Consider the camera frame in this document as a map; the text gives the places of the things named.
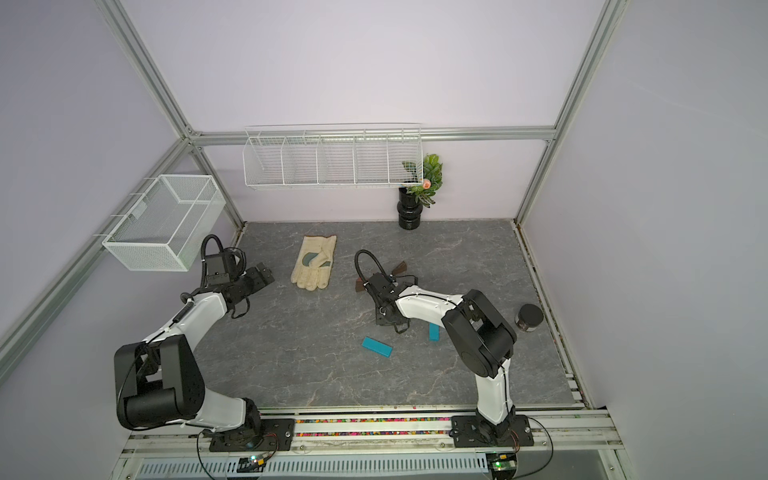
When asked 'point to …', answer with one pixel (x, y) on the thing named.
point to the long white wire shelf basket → (340, 155)
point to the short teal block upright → (434, 332)
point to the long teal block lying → (377, 346)
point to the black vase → (409, 210)
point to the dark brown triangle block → (400, 269)
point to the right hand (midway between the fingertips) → (388, 314)
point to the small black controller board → (252, 465)
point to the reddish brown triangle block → (359, 285)
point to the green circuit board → (502, 465)
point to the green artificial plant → (431, 181)
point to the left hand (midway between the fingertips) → (261, 278)
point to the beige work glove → (313, 265)
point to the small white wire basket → (167, 227)
